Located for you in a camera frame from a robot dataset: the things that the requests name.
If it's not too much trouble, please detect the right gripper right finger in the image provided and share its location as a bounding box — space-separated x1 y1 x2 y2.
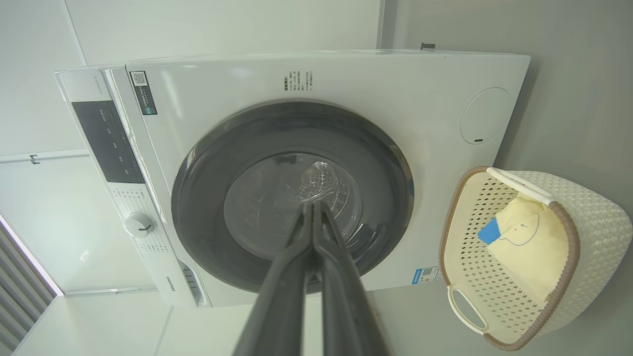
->
314 200 394 356

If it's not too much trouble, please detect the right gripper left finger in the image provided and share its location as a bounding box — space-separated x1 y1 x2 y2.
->
232 201 315 356

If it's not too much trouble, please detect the round washing machine door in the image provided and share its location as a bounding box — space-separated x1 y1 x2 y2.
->
172 99 415 295

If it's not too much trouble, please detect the pale yellow bear print garment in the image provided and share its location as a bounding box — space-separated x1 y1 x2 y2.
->
478 194 569 305

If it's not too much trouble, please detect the perforated steel washing machine drum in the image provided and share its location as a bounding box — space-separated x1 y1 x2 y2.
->
297 161 351 233

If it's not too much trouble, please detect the white washing machine dial knob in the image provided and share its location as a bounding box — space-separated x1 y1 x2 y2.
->
123 212 155 239

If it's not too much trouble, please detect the white front-load washing machine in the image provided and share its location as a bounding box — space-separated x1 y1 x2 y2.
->
54 49 532 308

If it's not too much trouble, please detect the black washing machine display panel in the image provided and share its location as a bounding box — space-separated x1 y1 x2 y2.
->
72 100 145 184

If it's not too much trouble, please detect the blue energy label sticker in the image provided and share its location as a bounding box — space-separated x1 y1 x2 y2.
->
412 266 442 285

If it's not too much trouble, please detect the round white filter cover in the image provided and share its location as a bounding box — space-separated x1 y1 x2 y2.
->
460 88 512 145

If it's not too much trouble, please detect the black QR code sticker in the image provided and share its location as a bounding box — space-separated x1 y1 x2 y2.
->
130 71 158 116

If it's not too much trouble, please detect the grey slatted panel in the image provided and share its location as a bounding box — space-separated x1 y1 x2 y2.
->
0 213 63 356

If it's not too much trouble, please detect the cream perforated laundry basket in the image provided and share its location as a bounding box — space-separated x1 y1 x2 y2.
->
439 166 633 352

